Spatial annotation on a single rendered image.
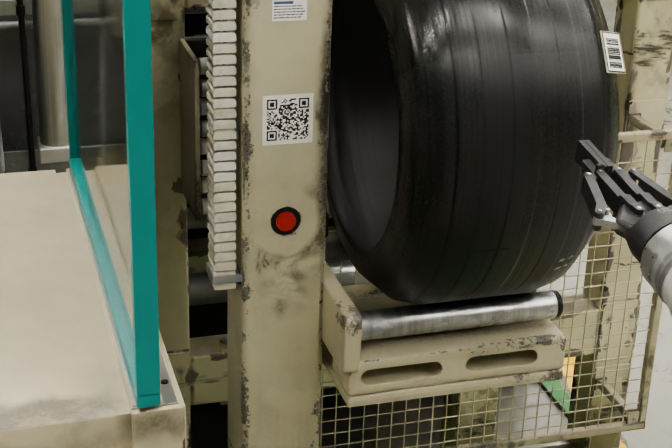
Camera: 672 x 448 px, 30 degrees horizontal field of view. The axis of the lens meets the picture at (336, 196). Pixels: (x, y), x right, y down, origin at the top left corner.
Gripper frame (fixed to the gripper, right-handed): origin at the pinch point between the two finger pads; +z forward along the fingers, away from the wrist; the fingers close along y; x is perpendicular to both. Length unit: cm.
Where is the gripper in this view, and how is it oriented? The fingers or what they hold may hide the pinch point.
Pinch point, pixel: (593, 162)
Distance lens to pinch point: 162.9
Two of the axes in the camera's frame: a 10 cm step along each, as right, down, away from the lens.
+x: -0.8, 8.6, 5.1
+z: -2.8, -5.1, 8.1
